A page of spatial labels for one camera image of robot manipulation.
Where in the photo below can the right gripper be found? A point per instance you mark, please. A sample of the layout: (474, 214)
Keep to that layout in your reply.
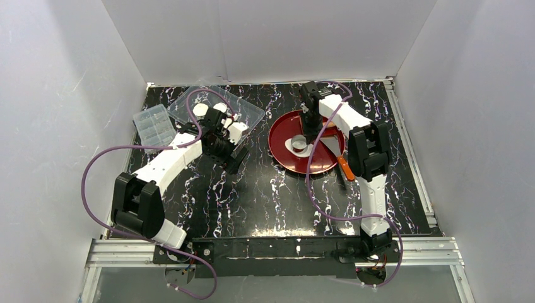
(311, 124)

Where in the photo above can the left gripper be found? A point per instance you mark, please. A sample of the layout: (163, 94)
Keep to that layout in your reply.
(216, 121)

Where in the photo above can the red round tray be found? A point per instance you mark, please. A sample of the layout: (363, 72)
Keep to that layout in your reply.
(287, 126)

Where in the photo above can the metal ring cutter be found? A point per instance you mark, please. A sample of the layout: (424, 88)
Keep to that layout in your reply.
(298, 143)

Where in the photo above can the white dough piece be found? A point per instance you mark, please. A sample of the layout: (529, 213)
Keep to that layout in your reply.
(304, 154)

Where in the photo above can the wooden double-ended rolling pin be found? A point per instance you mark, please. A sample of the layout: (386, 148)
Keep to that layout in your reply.
(329, 125)

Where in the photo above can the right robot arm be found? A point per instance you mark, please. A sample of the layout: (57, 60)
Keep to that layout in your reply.
(369, 158)

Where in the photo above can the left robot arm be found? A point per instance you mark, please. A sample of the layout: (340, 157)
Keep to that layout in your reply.
(137, 200)

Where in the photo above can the round dough wrapper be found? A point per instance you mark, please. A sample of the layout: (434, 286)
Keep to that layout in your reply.
(221, 107)
(200, 110)

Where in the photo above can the clear plastic tray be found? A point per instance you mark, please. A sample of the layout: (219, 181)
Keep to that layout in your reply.
(239, 110)

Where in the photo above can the clear plastic compartment box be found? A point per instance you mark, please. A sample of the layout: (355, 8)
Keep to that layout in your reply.
(154, 126)

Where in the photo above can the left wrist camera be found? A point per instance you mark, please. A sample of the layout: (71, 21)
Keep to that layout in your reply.
(236, 131)

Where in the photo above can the metal spatula wooden handle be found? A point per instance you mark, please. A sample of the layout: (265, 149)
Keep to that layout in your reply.
(333, 141)

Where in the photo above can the aluminium frame rail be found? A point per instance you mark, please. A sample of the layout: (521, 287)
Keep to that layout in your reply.
(273, 256)

